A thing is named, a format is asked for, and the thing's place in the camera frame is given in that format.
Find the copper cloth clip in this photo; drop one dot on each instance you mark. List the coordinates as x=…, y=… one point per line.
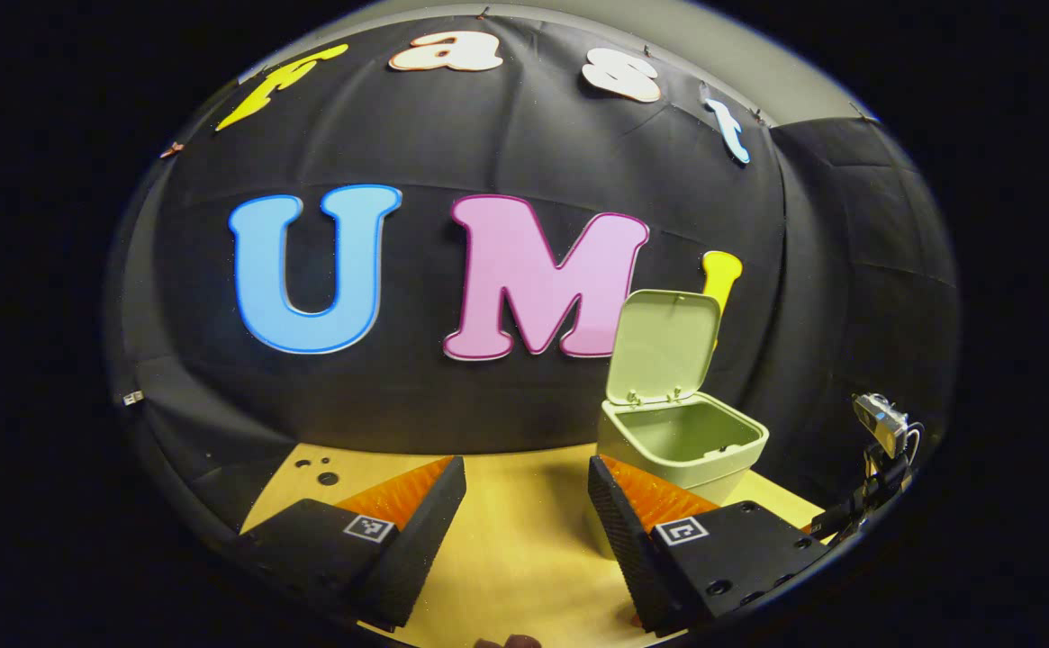
x=171, y=149

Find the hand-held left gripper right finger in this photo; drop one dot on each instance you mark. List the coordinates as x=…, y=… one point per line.
x=623, y=540

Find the wooden desktop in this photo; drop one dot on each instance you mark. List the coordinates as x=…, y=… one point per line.
x=524, y=540

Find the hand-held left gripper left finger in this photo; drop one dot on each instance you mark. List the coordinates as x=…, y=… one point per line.
x=425, y=540

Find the silver cloth clip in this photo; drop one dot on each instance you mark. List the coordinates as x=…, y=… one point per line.
x=132, y=397

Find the pale green desktop garbage bin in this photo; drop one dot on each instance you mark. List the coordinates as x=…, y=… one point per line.
x=668, y=360

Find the black backdrop cloth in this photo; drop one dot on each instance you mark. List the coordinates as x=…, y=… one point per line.
x=452, y=396

